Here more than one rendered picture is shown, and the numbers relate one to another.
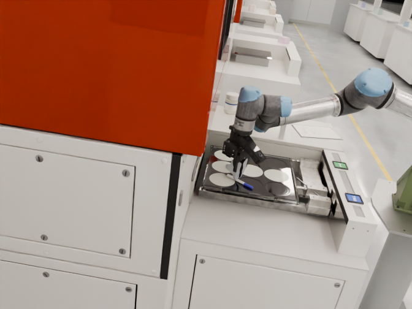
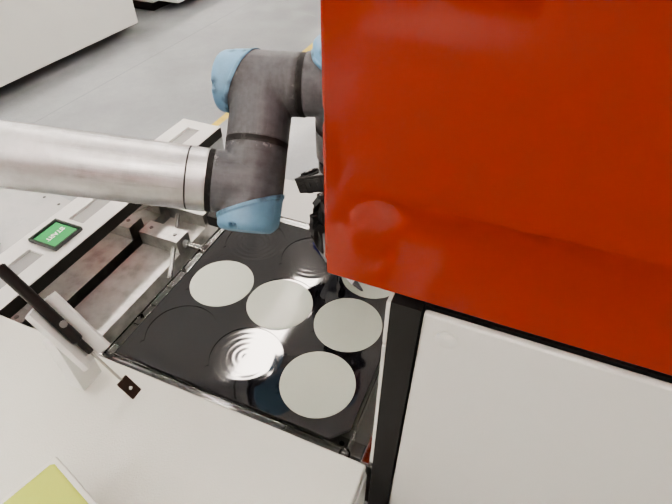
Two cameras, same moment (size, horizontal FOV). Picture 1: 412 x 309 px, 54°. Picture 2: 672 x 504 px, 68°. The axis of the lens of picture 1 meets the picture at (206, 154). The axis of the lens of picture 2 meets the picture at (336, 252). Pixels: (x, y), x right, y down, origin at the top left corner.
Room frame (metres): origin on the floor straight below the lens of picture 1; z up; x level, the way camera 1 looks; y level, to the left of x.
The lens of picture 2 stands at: (1.91, 0.06, 1.47)
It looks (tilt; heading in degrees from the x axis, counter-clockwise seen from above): 43 degrees down; 200
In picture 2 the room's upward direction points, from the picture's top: straight up
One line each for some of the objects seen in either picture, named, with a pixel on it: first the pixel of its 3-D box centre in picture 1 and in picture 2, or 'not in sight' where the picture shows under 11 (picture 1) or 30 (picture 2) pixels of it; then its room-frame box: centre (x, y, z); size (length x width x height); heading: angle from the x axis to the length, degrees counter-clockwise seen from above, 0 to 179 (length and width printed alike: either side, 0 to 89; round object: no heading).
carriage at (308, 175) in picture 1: (312, 186); (140, 277); (1.47, -0.45, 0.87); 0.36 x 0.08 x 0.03; 177
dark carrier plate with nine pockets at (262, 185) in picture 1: (249, 171); (282, 303); (1.47, -0.19, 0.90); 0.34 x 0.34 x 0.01; 87
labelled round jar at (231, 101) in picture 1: (232, 103); not in sight; (1.96, -0.09, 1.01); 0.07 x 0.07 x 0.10
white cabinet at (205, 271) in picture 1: (254, 256); not in sight; (1.54, -0.30, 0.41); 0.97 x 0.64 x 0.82; 177
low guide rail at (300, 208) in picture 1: (262, 202); not in sight; (1.34, -0.24, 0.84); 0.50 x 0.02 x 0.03; 87
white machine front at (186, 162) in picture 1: (192, 156); (469, 203); (1.28, 0.04, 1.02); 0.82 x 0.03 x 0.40; 177
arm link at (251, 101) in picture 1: (249, 103); (342, 85); (1.38, -0.13, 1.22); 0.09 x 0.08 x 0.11; 101
